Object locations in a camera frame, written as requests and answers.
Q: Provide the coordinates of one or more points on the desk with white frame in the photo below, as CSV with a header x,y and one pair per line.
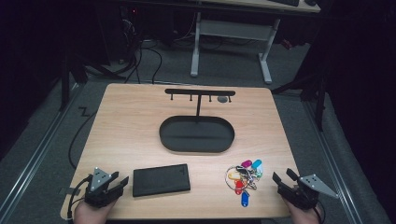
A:
x,y
233,29

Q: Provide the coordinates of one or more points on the grey round table grommet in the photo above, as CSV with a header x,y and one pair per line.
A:
x,y
222,99

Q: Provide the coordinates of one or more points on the key bunch with coloured tags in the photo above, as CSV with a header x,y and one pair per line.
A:
x,y
244,180

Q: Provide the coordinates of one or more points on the black computer mouse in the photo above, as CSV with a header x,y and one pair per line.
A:
x,y
310,2

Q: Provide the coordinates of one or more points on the black metal stand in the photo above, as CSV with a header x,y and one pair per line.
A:
x,y
319,96
64,81

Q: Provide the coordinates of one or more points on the black keyboard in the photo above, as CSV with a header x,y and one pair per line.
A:
x,y
285,2

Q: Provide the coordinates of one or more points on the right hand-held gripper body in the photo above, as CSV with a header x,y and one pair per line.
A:
x,y
306,191

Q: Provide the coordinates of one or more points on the person's right hand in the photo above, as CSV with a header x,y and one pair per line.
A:
x,y
303,215

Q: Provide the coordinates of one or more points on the person's left hand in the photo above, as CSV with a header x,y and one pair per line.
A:
x,y
91,214

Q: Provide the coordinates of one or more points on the metal floor rail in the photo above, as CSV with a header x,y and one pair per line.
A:
x,y
34,155
336,174

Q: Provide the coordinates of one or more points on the black wallet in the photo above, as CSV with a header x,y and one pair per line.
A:
x,y
161,180

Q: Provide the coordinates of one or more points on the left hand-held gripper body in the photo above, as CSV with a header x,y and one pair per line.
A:
x,y
99,189

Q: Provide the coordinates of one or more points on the grey tape piece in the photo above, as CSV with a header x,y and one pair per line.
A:
x,y
65,191

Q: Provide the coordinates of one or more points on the black key holder with tray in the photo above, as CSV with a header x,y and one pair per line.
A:
x,y
196,135

